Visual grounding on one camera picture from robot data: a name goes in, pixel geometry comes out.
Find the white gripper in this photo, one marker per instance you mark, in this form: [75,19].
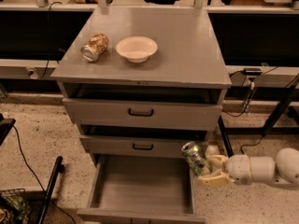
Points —
[237,169]

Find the green soda can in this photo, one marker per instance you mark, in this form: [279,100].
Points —
[196,159]

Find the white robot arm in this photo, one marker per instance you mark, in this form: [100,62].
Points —
[281,172]

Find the grey drawer cabinet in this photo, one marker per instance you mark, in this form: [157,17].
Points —
[187,57]

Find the grey bottom drawer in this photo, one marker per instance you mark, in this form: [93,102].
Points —
[141,190]

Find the grey drawer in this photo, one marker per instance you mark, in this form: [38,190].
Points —
[142,107]
[148,142]
[141,190]

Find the grey middle drawer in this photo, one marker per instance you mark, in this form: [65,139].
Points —
[148,142]

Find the grey top drawer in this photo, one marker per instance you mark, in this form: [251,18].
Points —
[142,107]

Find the brown patterned can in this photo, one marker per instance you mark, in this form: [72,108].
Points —
[94,47]

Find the black table leg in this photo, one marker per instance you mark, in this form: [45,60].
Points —
[225,138]

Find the black power adapter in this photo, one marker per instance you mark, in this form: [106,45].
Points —
[252,71]

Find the white bowl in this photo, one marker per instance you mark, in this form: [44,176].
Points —
[136,49]

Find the black stand leg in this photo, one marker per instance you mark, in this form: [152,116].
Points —
[57,169]

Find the wire basket with items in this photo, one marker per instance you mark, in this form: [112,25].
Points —
[14,208]

